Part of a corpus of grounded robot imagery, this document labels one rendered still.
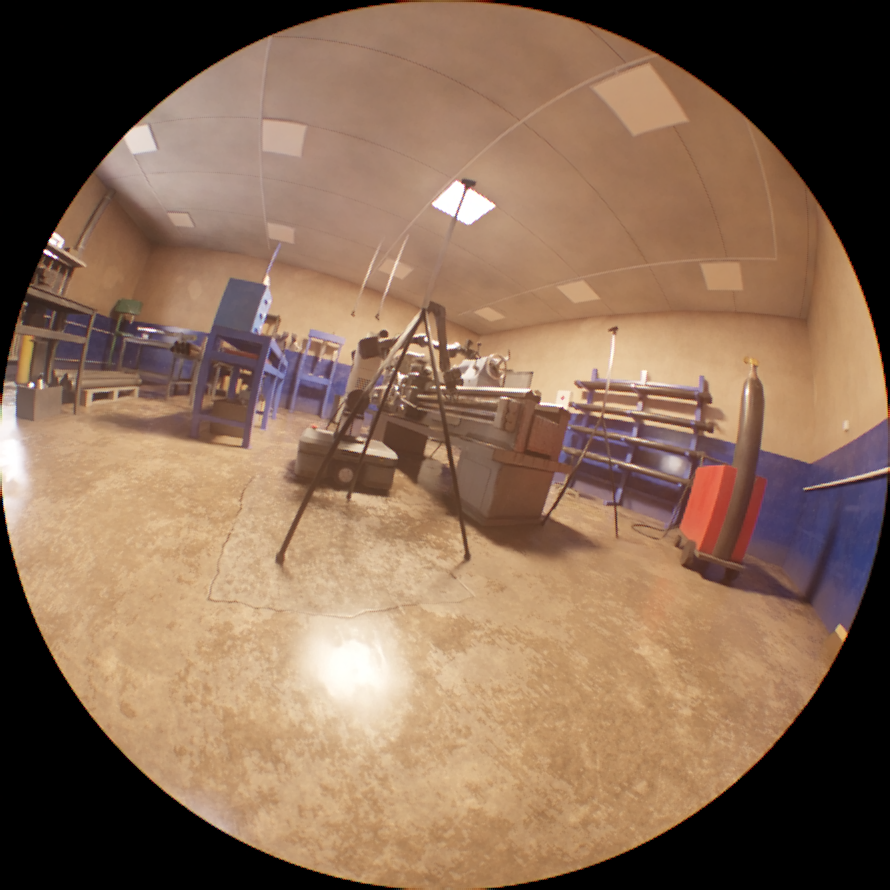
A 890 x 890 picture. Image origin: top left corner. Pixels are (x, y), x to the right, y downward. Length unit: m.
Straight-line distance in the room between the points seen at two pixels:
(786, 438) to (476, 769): 4.52
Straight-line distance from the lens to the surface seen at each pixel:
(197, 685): 0.63
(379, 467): 1.71
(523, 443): 1.64
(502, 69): 2.98
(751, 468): 2.26
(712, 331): 5.04
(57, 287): 3.32
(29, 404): 2.75
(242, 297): 2.35
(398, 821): 0.53
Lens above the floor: 0.53
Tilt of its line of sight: 4 degrees down
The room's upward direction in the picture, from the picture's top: 14 degrees clockwise
